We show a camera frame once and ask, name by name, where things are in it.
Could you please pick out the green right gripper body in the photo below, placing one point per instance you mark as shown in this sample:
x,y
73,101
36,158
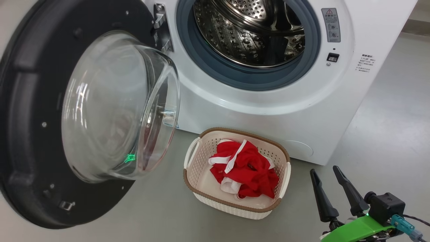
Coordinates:
x,y
356,232

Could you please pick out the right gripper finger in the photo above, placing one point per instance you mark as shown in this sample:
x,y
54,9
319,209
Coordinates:
x,y
324,205
352,198

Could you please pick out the red and white garment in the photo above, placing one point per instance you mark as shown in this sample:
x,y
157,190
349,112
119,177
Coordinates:
x,y
252,168

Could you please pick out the black glass washing machine door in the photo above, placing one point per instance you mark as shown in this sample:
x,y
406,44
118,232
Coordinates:
x,y
30,134

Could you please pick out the cream laundry basket brown rim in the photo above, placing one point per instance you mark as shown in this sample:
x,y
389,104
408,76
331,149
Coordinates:
x,y
228,206

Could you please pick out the white washing machine body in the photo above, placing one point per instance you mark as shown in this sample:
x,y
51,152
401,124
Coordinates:
x,y
255,114

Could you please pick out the grey rubber door gasket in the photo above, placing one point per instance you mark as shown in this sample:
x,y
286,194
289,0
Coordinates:
x,y
248,79

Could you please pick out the metal door hinge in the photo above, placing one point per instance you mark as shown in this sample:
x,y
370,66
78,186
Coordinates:
x,y
163,30

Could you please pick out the round white filter cover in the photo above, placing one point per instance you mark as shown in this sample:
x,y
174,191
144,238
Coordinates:
x,y
299,149

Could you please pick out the grey warning sticker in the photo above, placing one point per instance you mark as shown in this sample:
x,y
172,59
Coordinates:
x,y
331,25

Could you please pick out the stainless steel washer drum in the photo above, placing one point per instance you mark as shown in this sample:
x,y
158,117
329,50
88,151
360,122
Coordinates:
x,y
242,37

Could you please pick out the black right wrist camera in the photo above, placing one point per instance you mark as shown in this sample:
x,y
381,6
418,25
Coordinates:
x,y
386,206

